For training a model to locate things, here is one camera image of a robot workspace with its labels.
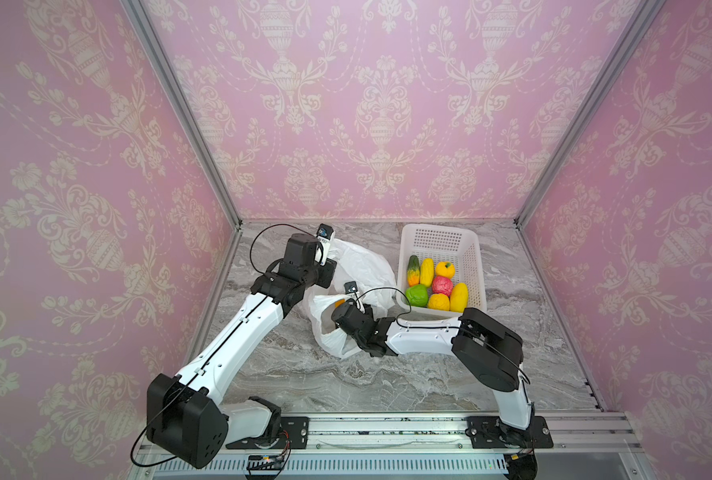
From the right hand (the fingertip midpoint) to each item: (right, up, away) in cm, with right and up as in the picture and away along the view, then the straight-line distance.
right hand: (345, 310), depth 91 cm
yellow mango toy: (+36, +3, +3) cm, 36 cm away
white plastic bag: (+5, +11, -6) cm, 14 cm away
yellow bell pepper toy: (+33, +12, +9) cm, 36 cm away
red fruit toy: (+31, +7, +4) cm, 32 cm away
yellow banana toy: (+27, +11, +9) cm, 31 cm away
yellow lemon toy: (+29, +2, +1) cm, 29 cm away
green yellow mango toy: (+22, +11, +9) cm, 27 cm away
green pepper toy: (+22, +4, +2) cm, 23 cm away
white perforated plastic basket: (+25, +22, +19) cm, 38 cm away
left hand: (-4, +16, -10) cm, 19 cm away
